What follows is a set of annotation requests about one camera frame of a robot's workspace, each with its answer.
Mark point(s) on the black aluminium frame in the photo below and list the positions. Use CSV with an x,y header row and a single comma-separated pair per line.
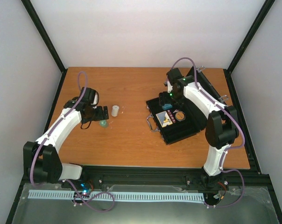
x,y
253,177

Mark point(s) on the white poker chip stack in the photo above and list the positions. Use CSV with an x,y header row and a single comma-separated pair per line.
x,y
115,110

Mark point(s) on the playing card deck box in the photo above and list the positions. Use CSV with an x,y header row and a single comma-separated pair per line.
x,y
164,119

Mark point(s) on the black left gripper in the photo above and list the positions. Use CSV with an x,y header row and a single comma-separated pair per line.
x,y
101,116

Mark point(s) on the left controller circuit board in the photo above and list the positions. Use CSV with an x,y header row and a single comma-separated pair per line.
x,y
85,188

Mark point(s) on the green poker chip stack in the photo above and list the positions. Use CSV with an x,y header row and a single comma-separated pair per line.
x,y
103,123

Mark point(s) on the controller circuit board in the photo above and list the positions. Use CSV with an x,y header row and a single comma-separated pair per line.
x,y
85,188
221,193

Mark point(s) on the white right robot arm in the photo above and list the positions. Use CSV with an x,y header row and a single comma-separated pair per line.
x,y
221,128

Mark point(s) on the right controller circuit board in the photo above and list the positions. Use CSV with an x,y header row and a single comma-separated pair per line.
x,y
221,193

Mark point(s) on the yellow big blind button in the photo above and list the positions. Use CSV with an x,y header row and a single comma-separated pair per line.
x,y
180,116

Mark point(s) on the white slotted cable duct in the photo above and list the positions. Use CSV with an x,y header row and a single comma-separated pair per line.
x,y
117,196

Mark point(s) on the black poker set case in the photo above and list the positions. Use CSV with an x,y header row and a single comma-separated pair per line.
x,y
189,122

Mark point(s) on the blue poker chip stack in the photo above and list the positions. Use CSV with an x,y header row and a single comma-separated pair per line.
x,y
166,106

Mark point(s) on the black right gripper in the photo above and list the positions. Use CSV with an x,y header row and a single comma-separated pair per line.
x,y
164,100

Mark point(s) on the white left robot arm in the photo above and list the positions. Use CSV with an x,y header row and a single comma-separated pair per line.
x,y
41,160

